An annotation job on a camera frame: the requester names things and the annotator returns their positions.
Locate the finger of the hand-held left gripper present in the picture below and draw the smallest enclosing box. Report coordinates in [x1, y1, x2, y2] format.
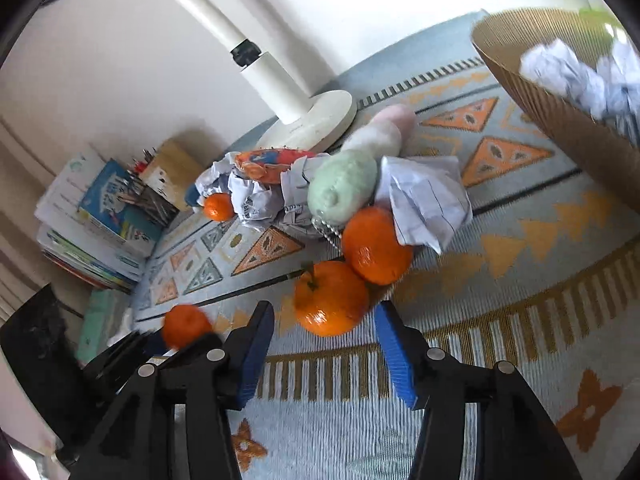
[82, 331, 176, 401]

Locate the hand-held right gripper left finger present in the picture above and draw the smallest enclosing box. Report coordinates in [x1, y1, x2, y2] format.
[65, 300, 276, 480]

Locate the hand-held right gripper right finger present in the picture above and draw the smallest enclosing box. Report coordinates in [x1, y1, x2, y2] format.
[375, 300, 583, 480]

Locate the orange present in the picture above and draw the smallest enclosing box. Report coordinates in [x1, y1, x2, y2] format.
[202, 192, 236, 222]
[293, 260, 371, 337]
[161, 304, 214, 351]
[341, 206, 415, 286]

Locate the three-ball dango plush toy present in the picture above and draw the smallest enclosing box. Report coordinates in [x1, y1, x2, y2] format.
[306, 104, 418, 226]

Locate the orange snack bag plush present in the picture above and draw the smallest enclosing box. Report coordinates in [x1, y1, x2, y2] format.
[234, 147, 318, 183]

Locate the amber ribbed bowl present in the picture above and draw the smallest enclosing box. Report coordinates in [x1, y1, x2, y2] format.
[470, 8, 640, 198]

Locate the crumpled white tissue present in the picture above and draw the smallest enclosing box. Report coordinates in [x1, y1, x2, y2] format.
[112, 307, 143, 343]

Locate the stack of green books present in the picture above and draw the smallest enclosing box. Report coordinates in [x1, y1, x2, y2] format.
[75, 287, 133, 366]

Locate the row of standing books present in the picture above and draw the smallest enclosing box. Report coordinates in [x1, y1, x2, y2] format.
[34, 147, 166, 291]

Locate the black mesh pen holder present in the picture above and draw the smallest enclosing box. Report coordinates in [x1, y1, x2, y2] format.
[127, 187, 181, 228]

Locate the bunch of pencils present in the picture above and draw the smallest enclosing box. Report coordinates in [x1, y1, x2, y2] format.
[117, 167, 148, 206]

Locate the brown cardboard pen box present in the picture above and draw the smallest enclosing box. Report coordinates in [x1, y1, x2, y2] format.
[140, 137, 206, 191]

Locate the yellow-green object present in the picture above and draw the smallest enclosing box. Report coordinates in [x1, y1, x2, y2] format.
[577, 4, 623, 36]

